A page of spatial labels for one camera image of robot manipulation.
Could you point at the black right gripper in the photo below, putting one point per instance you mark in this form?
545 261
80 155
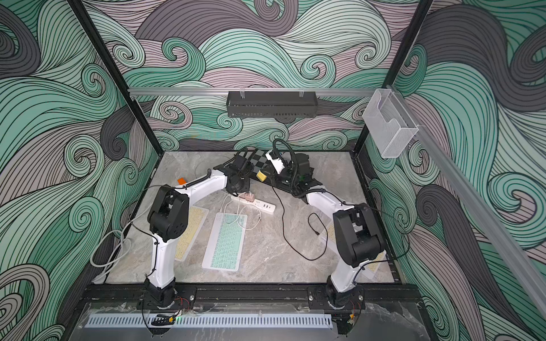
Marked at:
273 171

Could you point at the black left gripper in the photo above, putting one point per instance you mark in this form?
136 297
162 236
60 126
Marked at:
247 188

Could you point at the white power strip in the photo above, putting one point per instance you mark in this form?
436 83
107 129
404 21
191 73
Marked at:
263 206

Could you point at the yellow plug adapter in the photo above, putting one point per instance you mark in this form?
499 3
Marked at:
261 176

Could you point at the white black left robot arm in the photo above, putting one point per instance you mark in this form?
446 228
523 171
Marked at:
168 219

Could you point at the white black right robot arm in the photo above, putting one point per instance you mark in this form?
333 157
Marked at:
357 234

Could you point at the green white keyboard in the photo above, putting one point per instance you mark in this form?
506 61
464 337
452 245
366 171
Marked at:
225 245

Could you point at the pink plug adapter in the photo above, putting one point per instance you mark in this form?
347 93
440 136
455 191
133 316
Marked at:
250 197
244 197

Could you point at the black white chessboard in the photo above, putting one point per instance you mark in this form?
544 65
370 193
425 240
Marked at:
260 163

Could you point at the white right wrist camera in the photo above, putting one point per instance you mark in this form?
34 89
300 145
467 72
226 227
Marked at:
275 158

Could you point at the black wall tray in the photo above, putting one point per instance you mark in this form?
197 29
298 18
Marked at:
277 105

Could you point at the clear plastic wall box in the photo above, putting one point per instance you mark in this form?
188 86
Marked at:
389 122

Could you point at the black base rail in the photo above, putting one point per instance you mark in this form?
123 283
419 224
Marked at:
314 296

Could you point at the aluminium rail back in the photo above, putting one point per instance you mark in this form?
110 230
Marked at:
195 91

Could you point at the aluminium rail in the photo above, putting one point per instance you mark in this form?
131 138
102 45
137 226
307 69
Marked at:
195 91
519 263

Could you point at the white slotted cable duct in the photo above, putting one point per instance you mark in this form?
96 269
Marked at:
212 320

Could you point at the aluminium rail right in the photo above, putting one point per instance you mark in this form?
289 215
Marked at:
519 263

